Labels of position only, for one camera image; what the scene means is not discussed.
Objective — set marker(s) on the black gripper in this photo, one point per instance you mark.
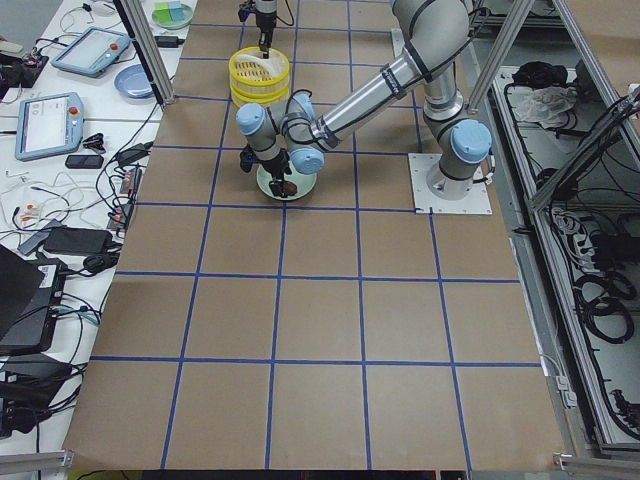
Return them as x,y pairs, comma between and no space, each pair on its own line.
264,21
279,165

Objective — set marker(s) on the brown steamed bun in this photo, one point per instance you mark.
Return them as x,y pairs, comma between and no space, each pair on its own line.
289,189

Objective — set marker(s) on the white steamed bun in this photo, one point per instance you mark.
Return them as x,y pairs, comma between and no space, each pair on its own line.
259,66

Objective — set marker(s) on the yellow steamer basket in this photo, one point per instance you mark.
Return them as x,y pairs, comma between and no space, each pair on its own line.
260,85

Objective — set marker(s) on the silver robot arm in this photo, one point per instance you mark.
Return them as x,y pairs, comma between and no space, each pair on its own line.
265,13
289,137

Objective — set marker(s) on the light green plate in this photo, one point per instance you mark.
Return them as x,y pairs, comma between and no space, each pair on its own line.
305,183

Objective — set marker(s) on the green bowl with sponges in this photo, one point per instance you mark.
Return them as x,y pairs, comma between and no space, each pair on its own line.
172,15

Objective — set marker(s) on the black power adapter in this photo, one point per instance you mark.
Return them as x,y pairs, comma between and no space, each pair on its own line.
168,41

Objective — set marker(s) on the blue plate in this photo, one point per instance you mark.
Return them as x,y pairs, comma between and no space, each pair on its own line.
132,82

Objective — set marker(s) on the teach pendant far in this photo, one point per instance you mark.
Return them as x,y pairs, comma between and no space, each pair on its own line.
92,52

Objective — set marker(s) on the teach pendant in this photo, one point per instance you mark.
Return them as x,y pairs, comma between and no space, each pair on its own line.
49,126
92,52

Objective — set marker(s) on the black phone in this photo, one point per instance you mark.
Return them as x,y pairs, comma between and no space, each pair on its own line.
84,161

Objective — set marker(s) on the teach pendant near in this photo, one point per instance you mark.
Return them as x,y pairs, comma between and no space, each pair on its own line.
49,126

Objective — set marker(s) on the black laptop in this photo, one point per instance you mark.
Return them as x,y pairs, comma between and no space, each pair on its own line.
30,290

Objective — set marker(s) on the aluminium frame post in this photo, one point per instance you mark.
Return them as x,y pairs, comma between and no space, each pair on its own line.
137,27

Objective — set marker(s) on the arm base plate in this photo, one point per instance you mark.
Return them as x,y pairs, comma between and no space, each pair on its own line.
434,193

